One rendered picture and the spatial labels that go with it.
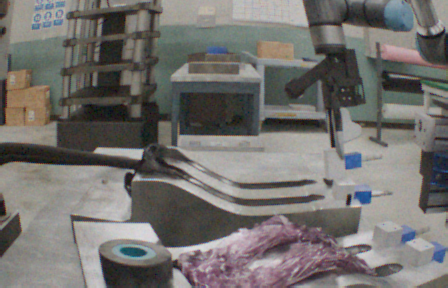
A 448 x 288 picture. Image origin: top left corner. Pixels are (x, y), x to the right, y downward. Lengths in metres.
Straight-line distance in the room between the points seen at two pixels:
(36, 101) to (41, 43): 0.96
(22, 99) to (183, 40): 2.57
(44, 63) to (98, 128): 3.15
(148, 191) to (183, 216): 0.07
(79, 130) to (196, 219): 4.16
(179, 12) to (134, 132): 2.89
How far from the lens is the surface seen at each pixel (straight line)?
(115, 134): 4.95
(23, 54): 8.07
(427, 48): 1.52
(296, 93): 1.05
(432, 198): 1.44
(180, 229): 0.91
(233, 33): 7.44
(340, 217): 0.92
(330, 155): 1.05
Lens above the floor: 1.15
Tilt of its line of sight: 10 degrees down
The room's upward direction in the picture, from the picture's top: 1 degrees clockwise
